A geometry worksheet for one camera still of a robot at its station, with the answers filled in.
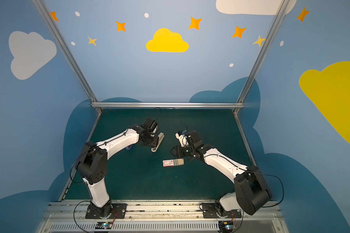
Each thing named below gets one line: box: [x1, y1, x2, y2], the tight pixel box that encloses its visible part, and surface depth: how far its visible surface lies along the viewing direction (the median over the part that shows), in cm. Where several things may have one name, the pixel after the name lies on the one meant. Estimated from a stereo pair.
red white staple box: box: [162, 158, 185, 168], surface depth 94 cm
